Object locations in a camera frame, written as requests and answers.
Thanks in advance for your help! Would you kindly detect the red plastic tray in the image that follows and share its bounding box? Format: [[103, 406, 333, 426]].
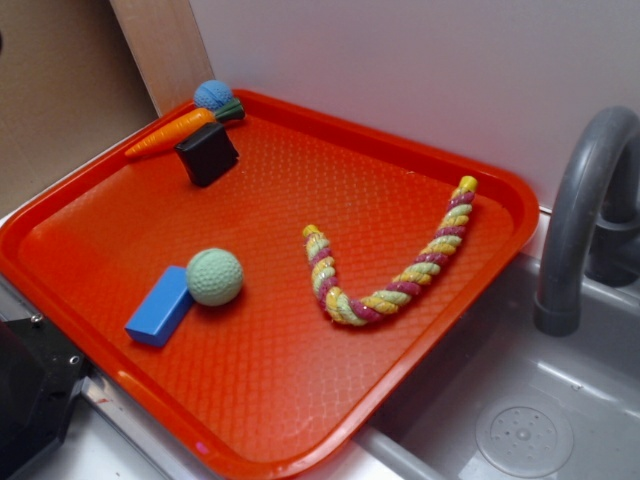
[[1, 91, 538, 479]]

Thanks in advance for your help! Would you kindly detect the grey toy sink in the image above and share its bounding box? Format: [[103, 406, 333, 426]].
[[356, 255, 639, 479]]

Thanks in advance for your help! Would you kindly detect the multicoloured twisted rope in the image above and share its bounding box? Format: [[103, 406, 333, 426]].
[[302, 175, 479, 327]]

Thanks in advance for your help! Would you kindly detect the green textured ball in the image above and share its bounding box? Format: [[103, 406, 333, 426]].
[[186, 248, 244, 307]]

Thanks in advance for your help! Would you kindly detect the grey toy faucet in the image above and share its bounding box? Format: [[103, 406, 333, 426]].
[[534, 106, 639, 337]]

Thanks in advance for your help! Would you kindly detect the orange toy carrot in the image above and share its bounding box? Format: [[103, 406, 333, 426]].
[[125, 98, 245, 158]]

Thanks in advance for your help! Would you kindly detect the blue textured ball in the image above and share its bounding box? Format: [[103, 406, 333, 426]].
[[193, 80, 234, 110]]

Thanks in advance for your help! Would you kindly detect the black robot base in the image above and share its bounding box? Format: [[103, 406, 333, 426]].
[[1, 315, 88, 479]]

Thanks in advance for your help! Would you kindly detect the blue rectangular block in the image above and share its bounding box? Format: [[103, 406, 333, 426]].
[[125, 266, 194, 348]]

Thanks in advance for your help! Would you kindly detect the black box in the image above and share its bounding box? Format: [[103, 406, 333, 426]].
[[174, 122, 239, 188]]

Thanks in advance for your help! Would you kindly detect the light wooden board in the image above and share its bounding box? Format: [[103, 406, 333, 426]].
[[111, 0, 214, 116]]

